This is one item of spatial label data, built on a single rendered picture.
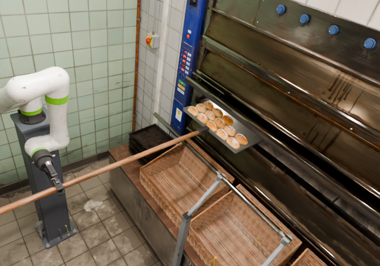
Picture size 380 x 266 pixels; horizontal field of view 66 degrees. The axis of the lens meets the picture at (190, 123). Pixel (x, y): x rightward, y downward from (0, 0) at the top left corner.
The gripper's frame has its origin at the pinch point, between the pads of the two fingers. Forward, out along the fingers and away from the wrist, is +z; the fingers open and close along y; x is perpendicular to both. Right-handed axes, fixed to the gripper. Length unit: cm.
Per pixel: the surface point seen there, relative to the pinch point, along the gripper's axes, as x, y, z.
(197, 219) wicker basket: -75, 48, 31
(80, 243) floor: -18, 120, -39
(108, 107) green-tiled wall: -88, 53, -123
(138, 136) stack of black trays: -83, 42, -58
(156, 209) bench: -63, 62, 2
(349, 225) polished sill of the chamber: -114, 2, 100
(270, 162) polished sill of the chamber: -115, 3, 46
